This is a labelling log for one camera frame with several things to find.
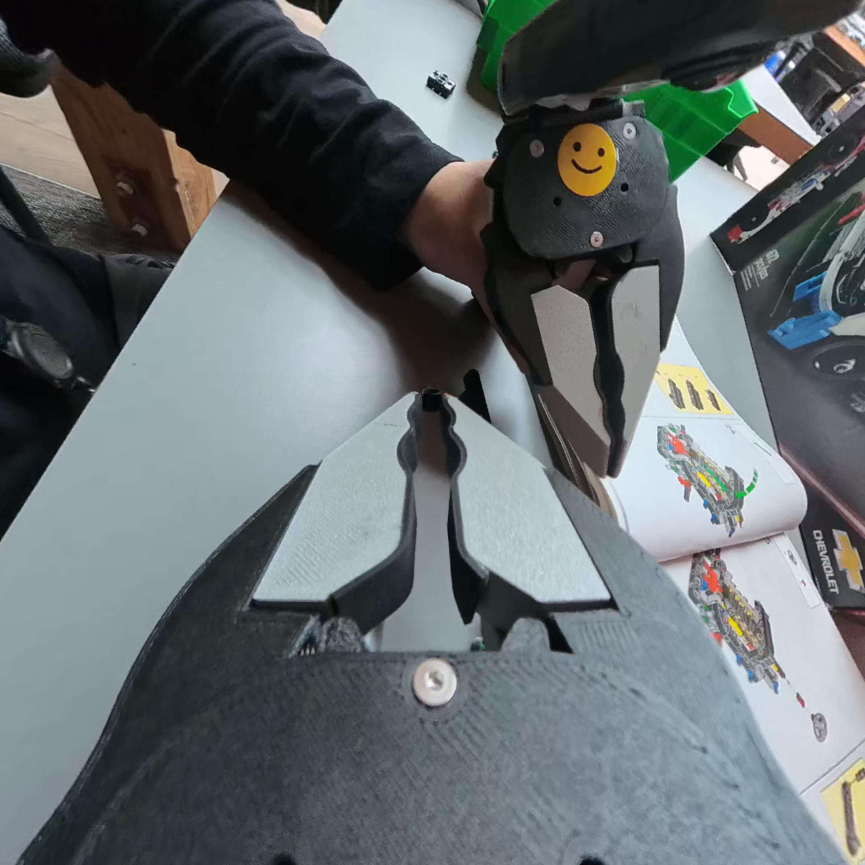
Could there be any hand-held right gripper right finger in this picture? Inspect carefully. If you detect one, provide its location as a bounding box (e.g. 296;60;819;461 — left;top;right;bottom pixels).
445;399;613;644

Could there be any lego instruction booklet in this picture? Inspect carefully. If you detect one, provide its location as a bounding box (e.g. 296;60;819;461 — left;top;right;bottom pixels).
537;318;865;865

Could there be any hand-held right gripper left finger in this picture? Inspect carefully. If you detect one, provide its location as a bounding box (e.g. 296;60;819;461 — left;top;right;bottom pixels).
251;392;424;627

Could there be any person's left forearm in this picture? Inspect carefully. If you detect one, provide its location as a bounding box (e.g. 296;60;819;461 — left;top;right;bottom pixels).
0;0;466;293

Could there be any black lego set box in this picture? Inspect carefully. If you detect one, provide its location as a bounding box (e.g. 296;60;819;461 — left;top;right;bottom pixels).
710;127;865;612

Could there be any wooden side table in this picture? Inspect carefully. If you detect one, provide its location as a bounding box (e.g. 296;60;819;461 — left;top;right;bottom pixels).
737;68;820;166

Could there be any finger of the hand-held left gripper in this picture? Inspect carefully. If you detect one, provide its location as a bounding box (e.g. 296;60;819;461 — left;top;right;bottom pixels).
530;284;627;478
593;264;661;475

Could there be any person's left hand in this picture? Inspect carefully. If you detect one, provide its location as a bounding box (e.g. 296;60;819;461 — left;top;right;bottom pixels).
404;159;504;319

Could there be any wooden table leg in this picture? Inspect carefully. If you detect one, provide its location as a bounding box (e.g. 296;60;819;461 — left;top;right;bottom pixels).
50;64;228;252

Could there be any green plastic bin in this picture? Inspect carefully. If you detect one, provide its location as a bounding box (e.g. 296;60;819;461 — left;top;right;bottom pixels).
475;0;759;183

